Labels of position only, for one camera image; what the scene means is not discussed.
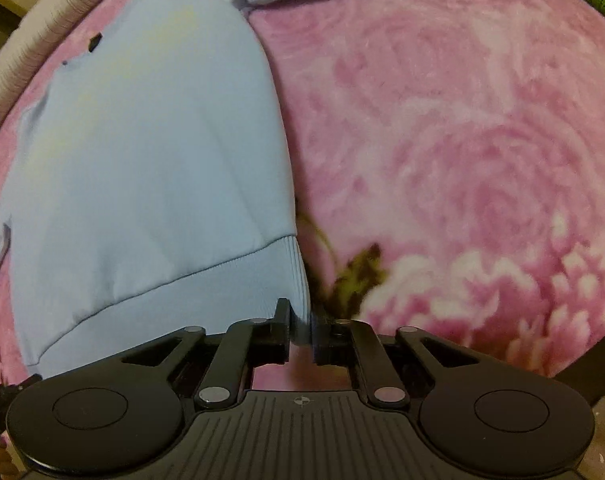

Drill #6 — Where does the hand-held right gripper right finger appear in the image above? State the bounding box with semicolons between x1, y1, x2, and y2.
309;310;480;407

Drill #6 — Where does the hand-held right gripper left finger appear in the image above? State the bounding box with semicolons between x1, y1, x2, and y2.
122;298;292;408

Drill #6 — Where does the light blue sweatshirt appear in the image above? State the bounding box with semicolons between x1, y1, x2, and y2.
0;0;565;378

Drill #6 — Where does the pink floral blanket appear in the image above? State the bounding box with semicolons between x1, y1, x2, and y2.
0;0;605;392

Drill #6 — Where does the white striped quilt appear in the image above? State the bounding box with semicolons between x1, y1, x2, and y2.
0;0;148;148

